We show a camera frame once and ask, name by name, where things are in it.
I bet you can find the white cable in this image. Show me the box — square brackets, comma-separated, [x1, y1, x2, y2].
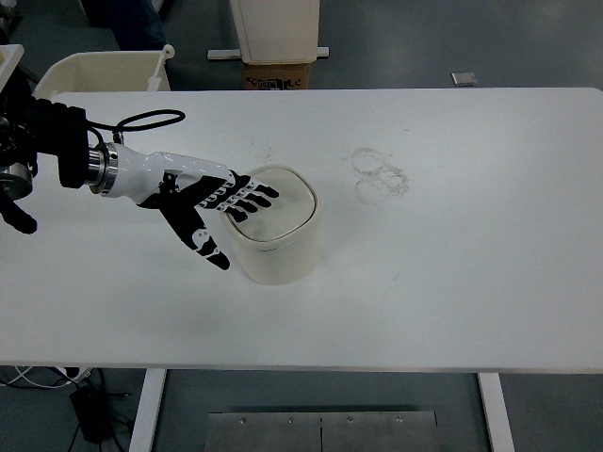
[0, 364, 72, 390]

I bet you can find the grey metal floor bar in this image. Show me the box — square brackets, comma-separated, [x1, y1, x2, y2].
[207, 45, 331, 61]

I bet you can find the black power adapter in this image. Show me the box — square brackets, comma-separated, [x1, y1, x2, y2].
[69, 383, 112, 444]

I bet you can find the cream plastic crate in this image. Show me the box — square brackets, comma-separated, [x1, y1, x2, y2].
[33, 43, 176, 99]

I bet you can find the cream trash bin lid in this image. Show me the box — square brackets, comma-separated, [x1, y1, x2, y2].
[224, 164, 318, 244]

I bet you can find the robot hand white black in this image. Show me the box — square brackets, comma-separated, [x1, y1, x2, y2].
[114, 144, 281, 271]

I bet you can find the brown cardboard box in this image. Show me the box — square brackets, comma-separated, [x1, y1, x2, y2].
[241, 60, 312, 90]

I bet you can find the white table leg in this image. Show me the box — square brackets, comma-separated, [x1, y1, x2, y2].
[127, 368, 167, 452]
[476, 372, 517, 452]

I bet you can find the person's leg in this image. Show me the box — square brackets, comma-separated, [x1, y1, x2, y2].
[110, 0, 167, 52]

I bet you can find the cream trash bin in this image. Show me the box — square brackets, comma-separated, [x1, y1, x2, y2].
[220, 163, 324, 286]

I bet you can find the white side table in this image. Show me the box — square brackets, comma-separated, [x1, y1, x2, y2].
[0, 43, 25, 82]

